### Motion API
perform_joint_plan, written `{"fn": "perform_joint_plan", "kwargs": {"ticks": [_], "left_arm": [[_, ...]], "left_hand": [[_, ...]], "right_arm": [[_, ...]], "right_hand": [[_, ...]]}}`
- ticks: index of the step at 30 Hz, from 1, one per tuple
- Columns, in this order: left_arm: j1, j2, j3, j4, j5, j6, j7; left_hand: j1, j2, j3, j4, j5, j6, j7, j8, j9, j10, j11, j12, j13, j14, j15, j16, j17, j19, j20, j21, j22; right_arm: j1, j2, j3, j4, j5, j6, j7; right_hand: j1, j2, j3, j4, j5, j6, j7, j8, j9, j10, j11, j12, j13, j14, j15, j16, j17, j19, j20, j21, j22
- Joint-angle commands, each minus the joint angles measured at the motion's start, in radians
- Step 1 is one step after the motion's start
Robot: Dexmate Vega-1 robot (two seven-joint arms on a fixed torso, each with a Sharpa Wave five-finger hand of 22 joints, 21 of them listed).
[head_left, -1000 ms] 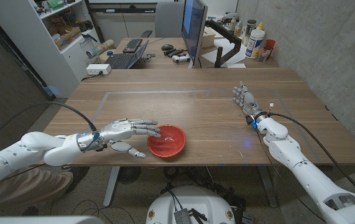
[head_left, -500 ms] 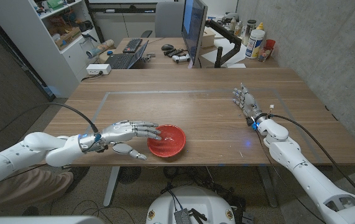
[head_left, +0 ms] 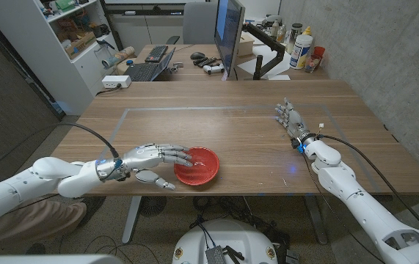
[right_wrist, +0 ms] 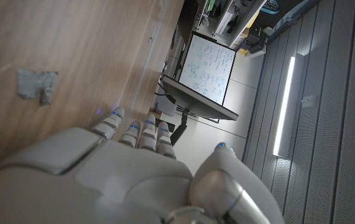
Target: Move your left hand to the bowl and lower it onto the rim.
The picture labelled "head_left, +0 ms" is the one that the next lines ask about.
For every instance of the cardboard box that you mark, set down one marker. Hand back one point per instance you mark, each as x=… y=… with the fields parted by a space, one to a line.
x=80 y=44

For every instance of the yellow capped bottle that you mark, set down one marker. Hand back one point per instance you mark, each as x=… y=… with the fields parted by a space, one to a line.
x=307 y=31

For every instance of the black computer mouse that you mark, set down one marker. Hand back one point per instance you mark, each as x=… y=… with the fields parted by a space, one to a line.
x=197 y=55

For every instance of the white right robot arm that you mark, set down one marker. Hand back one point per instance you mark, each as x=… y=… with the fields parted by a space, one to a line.
x=363 y=209

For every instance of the white shelf unit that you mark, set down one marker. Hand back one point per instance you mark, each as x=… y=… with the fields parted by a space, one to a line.
x=47 y=66

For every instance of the white low cabinet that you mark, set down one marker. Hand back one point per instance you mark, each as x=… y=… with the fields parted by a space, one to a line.
x=135 y=33

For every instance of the rolled paper tube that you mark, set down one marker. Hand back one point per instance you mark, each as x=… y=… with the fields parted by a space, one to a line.
x=119 y=56

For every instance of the white game controller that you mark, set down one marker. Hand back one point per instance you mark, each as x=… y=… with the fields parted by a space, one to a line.
x=213 y=68

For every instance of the grey office chair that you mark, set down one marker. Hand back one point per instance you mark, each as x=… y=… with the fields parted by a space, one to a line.
x=198 y=22

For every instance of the white power strip box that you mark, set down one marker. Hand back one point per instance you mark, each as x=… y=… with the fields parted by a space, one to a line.
x=115 y=81

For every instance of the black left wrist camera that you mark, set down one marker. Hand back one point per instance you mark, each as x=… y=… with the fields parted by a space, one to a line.
x=123 y=177

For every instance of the black remote control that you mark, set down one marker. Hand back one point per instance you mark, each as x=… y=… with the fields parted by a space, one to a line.
x=205 y=61

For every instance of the person leg khaki trousers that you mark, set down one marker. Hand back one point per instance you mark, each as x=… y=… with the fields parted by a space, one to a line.
x=29 y=223

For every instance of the red bowl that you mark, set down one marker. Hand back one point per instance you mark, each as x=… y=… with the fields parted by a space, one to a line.
x=205 y=168

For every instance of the white paper sheets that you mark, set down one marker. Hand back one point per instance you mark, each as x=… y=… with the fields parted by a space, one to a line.
x=246 y=66

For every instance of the wooden office desk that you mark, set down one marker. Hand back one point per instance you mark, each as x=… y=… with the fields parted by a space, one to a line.
x=183 y=71

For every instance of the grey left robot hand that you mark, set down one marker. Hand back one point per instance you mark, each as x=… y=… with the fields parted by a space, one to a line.
x=143 y=157

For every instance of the black computer monitor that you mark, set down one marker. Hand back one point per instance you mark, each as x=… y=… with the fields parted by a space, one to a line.
x=227 y=33

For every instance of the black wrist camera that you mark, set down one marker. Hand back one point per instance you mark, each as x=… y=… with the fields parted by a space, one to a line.
x=123 y=177
x=298 y=144

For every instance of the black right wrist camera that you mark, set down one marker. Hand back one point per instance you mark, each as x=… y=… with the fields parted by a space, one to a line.
x=298 y=144

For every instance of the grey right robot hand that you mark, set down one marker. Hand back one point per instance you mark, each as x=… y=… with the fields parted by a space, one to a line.
x=297 y=124

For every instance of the white wipes canister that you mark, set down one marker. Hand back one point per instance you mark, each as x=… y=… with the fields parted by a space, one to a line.
x=300 y=51

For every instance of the grey table leg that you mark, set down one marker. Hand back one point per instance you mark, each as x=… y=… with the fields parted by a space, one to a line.
x=315 y=220
x=132 y=220

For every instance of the black laptop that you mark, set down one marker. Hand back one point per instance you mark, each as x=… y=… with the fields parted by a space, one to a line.
x=141 y=71

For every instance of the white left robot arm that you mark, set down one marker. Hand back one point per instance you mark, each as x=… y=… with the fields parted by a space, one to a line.
x=58 y=176

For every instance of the beige wooden box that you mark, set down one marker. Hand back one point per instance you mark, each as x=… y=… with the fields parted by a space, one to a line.
x=246 y=44

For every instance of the black floor fan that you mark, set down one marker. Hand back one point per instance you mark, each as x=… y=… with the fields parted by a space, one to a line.
x=152 y=206

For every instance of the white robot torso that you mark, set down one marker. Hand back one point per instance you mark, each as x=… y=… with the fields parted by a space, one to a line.
x=227 y=234

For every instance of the black keyboard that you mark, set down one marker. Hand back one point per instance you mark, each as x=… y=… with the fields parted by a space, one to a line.
x=156 y=53

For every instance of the dark lidded jar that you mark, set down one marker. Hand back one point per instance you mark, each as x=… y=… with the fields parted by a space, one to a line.
x=294 y=33

